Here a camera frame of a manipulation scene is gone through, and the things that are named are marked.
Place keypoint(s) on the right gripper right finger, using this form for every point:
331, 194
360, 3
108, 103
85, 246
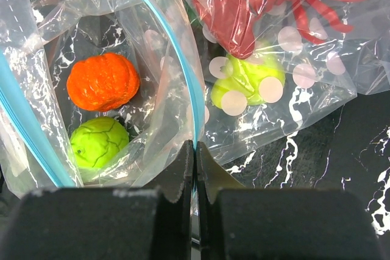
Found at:
236, 222

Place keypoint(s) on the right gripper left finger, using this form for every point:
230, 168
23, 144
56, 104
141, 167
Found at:
151, 222

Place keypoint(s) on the green apple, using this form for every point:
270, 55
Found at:
97, 141

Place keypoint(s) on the orange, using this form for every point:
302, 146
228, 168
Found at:
102, 82

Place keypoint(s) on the fruit zip bag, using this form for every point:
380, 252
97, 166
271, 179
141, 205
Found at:
41, 40

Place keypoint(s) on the vegetable zip bag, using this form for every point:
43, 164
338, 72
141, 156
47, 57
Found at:
274, 67

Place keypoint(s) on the black marble mat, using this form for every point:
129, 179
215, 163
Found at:
297, 160

